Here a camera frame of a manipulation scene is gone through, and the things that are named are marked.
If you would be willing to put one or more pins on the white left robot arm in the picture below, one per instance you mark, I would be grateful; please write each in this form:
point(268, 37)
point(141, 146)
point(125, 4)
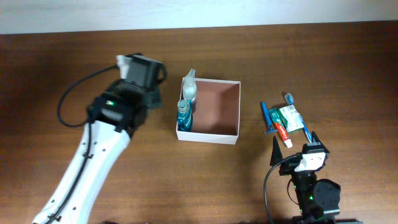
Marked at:
point(98, 150)

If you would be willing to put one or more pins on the green red toothpaste tube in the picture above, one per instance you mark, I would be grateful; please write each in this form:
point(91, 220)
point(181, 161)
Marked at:
point(276, 119)

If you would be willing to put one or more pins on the blue disposable razor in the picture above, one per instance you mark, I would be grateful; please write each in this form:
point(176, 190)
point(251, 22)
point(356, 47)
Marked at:
point(270, 128)

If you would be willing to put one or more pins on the white green crumpled sachet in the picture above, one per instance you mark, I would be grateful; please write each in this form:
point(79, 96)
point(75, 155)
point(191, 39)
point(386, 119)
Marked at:
point(291, 118)

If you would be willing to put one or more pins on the teal mouthwash bottle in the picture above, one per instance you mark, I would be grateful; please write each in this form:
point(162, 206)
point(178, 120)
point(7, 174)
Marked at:
point(184, 116)

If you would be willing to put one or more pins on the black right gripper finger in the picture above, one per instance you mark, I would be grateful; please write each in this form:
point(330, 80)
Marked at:
point(315, 139)
point(276, 155)

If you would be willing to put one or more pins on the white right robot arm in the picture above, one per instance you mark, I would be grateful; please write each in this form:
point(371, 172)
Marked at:
point(318, 199)

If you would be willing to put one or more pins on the purple spray bottle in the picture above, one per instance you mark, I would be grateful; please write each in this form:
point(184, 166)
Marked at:
point(189, 90)

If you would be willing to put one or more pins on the pink open cardboard box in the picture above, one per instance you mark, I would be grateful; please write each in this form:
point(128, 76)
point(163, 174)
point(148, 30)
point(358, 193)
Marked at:
point(217, 115)

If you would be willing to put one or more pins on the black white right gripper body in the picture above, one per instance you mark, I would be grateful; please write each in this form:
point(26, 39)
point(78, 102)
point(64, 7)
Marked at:
point(288, 168)

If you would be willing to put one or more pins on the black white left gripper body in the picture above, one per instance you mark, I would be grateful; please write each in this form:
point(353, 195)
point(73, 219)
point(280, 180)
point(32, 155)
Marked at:
point(153, 98)

